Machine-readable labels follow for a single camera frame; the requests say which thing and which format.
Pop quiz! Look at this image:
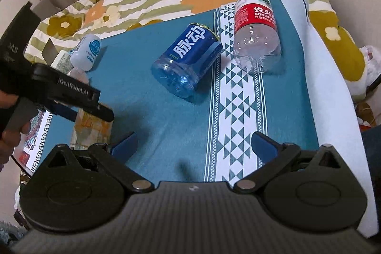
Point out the orange label small cup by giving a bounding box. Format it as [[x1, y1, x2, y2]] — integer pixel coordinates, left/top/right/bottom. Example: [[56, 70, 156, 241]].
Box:
[[67, 68, 89, 85]]

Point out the green white label cup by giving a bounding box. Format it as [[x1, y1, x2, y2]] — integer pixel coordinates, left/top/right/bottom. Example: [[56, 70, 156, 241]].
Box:
[[50, 50, 73, 74]]

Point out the white blue label cup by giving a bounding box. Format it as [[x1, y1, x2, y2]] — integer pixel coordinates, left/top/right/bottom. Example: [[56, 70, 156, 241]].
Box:
[[70, 34, 102, 72]]

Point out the blue label cut bottle cup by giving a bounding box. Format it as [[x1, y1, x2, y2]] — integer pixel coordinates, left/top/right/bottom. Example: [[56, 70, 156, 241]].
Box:
[[151, 23, 223, 99]]

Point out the person's left hand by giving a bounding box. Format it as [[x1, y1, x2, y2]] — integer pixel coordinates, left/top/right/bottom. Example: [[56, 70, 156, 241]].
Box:
[[0, 90, 32, 173]]

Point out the grey metal triangular piece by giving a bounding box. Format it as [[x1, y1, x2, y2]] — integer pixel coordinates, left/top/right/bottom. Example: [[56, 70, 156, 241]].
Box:
[[41, 39, 59, 66]]

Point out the patterned box under mat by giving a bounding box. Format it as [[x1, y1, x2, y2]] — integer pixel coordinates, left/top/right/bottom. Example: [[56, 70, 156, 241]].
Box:
[[12, 111, 53, 177]]

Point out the teal patterned cloth mat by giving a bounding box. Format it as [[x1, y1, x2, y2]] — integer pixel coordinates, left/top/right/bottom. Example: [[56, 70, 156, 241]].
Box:
[[11, 0, 379, 238]]

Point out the red label clear cut bottle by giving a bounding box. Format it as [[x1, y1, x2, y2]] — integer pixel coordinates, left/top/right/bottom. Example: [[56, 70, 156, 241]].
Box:
[[233, 0, 281, 74]]

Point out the white plastic bag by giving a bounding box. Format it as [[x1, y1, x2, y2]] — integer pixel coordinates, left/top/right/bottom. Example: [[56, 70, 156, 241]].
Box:
[[360, 45, 381, 87]]

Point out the floral striped bed quilt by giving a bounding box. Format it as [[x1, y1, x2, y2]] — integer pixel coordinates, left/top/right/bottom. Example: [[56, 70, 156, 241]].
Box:
[[25, 0, 367, 100]]

